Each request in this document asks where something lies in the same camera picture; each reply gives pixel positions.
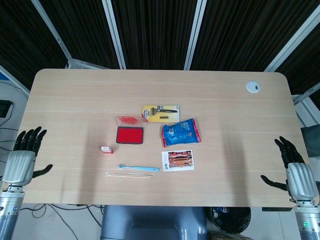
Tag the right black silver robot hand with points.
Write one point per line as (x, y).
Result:
(301, 178)

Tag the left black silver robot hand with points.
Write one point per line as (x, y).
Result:
(20, 165)

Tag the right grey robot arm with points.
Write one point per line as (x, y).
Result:
(308, 220)

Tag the dark grey chair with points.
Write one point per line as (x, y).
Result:
(311, 141)

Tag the black desk control box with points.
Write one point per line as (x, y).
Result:
(276, 209)

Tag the black trash bin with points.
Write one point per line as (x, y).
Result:
(230, 221)

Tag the wooden chopsticks in clear wrapper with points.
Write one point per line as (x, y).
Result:
(130, 175)

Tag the red ink pad clear lid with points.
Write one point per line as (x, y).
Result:
(130, 135)

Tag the light blue toothbrush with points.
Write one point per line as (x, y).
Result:
(140, 168)

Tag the postcard with red building picture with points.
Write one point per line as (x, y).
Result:
(178, 160)

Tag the blue red snack bag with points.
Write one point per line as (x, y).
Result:
(181, 133)

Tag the grey blue robot torso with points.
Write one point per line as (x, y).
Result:
(152, 222)

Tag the razor in yellow blister pack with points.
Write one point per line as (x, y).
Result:
(160, 113)

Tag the white partition frame post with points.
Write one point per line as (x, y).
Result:
(115, 35)
(52, 32)
(195, 35)
(290, 42)

